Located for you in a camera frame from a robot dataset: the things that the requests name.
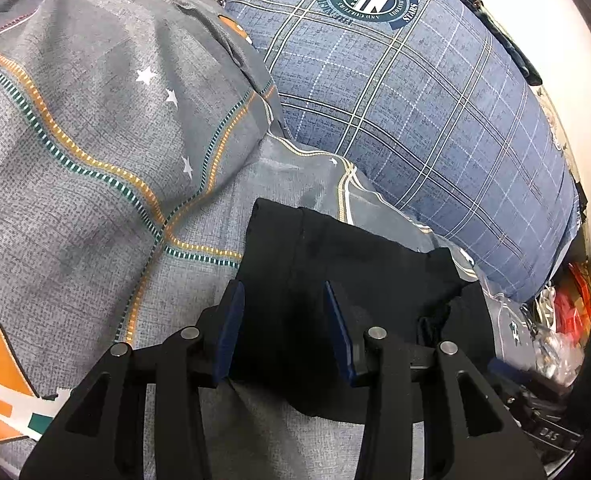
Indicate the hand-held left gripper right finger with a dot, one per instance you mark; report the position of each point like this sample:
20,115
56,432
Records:
338,325

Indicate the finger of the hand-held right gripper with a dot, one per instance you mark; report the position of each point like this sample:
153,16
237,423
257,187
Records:
509,371

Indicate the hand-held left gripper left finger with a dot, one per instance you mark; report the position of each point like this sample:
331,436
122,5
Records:
230,320

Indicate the black pants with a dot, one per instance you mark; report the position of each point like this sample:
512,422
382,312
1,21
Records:
295,255

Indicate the clear plastic bag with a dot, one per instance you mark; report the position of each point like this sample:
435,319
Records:
550,350

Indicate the red plastic packet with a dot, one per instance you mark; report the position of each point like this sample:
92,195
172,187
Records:
573,305

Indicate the blue plaid pillow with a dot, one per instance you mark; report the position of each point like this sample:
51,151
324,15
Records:
400,135

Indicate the grey printed blanket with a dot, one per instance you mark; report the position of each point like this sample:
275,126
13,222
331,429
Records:
100,135

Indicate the dark blue clothing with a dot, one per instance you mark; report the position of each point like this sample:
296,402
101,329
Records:
506,40

